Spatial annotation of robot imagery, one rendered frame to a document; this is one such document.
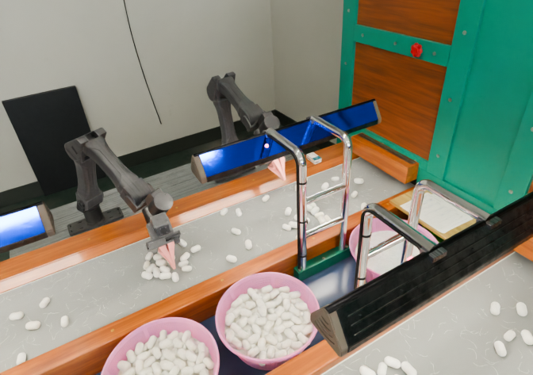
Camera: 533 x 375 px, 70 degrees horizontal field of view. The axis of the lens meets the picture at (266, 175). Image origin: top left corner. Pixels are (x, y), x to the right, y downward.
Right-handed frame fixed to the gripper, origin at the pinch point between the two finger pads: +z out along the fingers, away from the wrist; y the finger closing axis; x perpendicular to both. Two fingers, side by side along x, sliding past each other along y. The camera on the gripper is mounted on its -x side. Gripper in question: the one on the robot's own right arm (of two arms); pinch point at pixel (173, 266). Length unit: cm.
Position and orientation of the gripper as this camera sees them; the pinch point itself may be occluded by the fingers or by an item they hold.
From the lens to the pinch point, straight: 120.1
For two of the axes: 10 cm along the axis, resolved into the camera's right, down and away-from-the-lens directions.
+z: 4.2, 8.8, -2.2
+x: -2.7, 3.5, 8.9
